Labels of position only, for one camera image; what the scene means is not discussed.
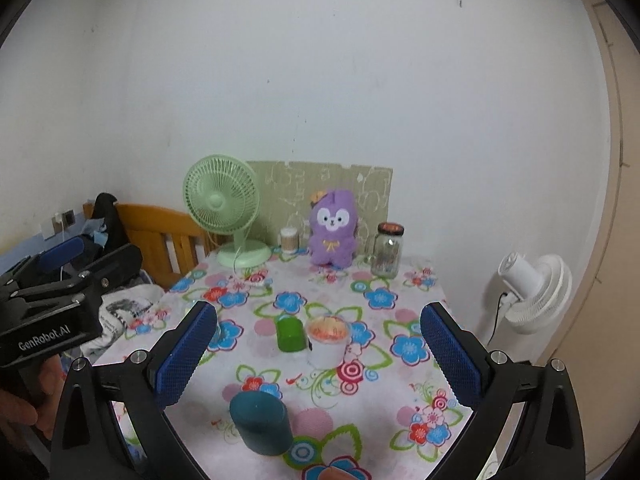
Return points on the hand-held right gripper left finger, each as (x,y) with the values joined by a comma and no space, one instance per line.
(184,357)

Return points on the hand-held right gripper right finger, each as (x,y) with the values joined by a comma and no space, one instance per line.
(452,357)

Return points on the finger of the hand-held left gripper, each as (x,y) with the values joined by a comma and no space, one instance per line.
(112,267)
(60,253)

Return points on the white cup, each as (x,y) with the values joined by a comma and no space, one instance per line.
(325,355)

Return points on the teal cup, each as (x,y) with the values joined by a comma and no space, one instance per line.
(260,425)

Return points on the green cup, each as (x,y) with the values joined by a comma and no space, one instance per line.
(290,337)

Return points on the person's left hand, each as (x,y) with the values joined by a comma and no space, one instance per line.
(52,385)

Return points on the white printed cloth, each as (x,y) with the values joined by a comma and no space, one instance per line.
(130,305)

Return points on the black bag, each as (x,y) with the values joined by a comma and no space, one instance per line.
(107,220)

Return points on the wooden chair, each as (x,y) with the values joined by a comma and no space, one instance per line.
(150,225)

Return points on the floral tablecloth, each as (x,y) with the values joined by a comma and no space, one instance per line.
(375,410)

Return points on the white floor fan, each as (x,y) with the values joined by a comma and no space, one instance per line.
(540,295)

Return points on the glass jar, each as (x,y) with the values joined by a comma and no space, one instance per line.
(387,255)

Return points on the green desk fan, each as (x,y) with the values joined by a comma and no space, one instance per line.
(220,195)

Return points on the small toothpick holder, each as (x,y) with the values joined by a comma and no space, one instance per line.
(288,241)

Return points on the purple plush toy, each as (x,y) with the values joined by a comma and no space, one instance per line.
(332,245)

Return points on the cardboard sheet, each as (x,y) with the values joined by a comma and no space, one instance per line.
(295,185)

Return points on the wall socket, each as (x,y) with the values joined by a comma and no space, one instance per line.
(69,218)

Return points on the beige door frame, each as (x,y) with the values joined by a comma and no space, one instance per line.
(612,210)

